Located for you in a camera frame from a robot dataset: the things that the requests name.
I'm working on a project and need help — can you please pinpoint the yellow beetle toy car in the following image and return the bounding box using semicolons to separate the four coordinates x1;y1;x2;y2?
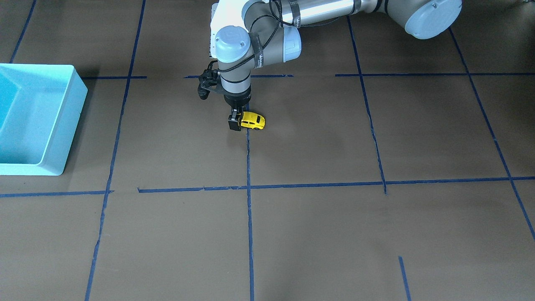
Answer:
239;111;266;131

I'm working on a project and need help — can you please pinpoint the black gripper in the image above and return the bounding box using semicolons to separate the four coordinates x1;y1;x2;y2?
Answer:
224;94;252;131

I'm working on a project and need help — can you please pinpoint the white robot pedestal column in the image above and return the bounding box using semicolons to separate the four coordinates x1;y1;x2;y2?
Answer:
210;0;249;59

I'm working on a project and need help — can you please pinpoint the light blue plastic bin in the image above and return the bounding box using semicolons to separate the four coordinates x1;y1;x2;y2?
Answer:
0;63;88;176

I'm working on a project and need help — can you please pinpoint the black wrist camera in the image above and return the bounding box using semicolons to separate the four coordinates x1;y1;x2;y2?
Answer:
197;60;220;100

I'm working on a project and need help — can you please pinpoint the black camera cable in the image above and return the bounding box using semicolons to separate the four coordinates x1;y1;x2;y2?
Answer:
207;0;293;72

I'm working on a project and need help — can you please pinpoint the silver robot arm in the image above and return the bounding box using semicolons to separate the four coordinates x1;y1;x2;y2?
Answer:
198;0;463;131

